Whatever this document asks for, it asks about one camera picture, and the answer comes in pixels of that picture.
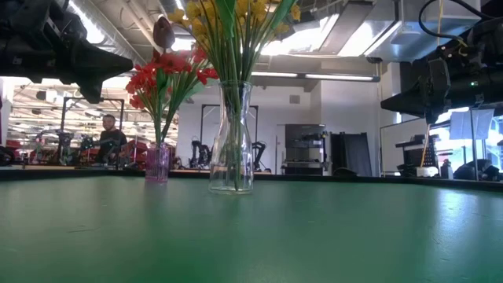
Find ceiling light strip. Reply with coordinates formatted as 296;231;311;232
250;70;380;83

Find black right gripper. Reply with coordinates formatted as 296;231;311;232
380;58;503;125

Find pink glass vase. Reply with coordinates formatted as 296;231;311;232
144;141;171;184

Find whiteboard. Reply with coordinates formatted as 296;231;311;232
379;116;430;177

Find black pegboard panel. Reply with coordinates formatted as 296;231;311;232
395;134;441;177

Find white hanging sheet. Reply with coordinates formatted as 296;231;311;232
449;108;495;141

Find black tripod stand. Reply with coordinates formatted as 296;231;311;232
467;109;480;182

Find black bag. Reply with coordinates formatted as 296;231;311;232
453;158;502;182

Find person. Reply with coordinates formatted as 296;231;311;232
96;113;129;165

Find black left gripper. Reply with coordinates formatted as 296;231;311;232
0;36;135;105

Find yellow flower bunch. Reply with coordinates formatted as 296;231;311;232
231;0;302;193
168;0;252;193

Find black cabinet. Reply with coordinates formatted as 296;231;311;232
283;123;328;176

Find white low box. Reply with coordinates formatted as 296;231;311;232
415;166;440;178

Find red tulip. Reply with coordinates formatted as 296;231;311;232
152;15;177;56

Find clear glass vase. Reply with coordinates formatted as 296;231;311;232
208;80;255;195

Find grey bottle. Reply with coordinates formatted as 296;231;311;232
439;158;453;180

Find black curtain panel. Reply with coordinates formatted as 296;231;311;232
329;131;373;178

